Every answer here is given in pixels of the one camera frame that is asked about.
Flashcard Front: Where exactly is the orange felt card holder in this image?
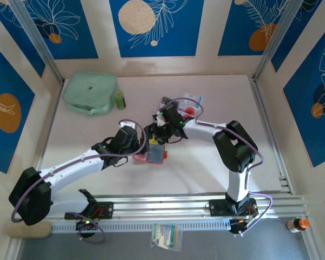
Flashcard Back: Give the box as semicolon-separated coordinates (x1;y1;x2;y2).
132;143;168;166

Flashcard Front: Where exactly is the clear acrylic card stand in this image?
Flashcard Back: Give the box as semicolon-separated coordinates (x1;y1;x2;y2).
158;96;204;121

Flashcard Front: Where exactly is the white blue sachet packet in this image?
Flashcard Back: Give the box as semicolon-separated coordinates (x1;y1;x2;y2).
184;92;204;109

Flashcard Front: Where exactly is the green plastic bottle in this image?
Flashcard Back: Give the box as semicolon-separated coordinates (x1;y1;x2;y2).
113;90;127;111

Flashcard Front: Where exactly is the mint green zip pouch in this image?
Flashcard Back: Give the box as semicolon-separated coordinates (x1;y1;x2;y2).
62;70;118;116

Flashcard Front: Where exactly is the clear bag of printed packets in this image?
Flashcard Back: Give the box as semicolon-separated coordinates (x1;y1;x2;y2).
150;223;184;251

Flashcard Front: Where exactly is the black control box with LED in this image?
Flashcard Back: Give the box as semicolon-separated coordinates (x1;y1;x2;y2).
75;218;99;239
229;218;255;237

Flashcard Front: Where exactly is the beige foam roll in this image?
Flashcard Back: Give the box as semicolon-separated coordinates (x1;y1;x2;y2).
6;221;53;239

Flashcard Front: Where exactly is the brown bottle with orange cap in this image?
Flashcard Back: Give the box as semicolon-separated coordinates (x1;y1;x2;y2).
286;218;311;233

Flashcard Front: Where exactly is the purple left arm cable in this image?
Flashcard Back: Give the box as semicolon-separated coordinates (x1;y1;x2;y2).
10;119;147;246

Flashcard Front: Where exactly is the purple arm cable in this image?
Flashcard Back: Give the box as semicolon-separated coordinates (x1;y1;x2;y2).
10;119;147;246
166;97;274;236

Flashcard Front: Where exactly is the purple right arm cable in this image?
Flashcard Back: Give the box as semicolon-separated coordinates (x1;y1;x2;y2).
166;97;274;236

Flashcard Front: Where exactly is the wide aluminium base rail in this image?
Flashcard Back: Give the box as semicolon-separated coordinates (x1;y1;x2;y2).
12;192;311;222

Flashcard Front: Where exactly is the aluminium table side rail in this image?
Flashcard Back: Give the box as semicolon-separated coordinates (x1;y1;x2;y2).
249;77;293;194
35;81;64;174

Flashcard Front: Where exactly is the grey slotted cable duct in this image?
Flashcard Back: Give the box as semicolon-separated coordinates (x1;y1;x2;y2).
50;218;231;234

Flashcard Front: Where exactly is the aluminium frame post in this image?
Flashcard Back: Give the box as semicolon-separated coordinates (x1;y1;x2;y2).
253;0;301;82
8;0;65;85

